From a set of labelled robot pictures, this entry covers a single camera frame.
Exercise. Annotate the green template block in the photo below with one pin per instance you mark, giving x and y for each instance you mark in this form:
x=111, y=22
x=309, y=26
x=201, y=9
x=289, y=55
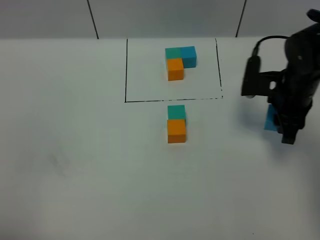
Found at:
x=173, y=53

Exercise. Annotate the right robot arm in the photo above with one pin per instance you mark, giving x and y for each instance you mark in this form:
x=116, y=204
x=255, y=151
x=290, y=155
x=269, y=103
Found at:
x=302, y=51

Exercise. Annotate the blue template block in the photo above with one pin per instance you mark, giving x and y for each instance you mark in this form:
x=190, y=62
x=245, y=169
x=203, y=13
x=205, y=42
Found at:
x=189, y=56

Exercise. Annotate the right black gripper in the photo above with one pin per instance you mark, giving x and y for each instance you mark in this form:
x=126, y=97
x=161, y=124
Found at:
x=292, y=98

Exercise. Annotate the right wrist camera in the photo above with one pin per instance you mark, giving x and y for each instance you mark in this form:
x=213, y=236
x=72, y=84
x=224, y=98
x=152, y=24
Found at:
x=256, y=83

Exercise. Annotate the orange template block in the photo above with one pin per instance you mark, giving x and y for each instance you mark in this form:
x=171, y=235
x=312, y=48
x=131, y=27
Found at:
x=175, y=69

